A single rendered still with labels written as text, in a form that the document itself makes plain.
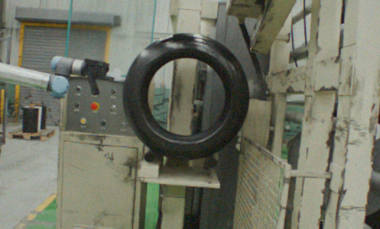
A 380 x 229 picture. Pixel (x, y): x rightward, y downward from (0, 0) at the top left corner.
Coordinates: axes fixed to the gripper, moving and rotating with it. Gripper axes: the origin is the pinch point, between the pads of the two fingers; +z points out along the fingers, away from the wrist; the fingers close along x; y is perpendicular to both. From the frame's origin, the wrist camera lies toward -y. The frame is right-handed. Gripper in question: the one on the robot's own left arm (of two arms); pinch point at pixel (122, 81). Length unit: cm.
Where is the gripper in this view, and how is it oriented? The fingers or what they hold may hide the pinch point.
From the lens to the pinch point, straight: 165.8
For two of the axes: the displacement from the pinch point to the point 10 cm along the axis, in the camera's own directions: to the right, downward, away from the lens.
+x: 0.0, -0.6, 10.0
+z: 9.8, 2.0, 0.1
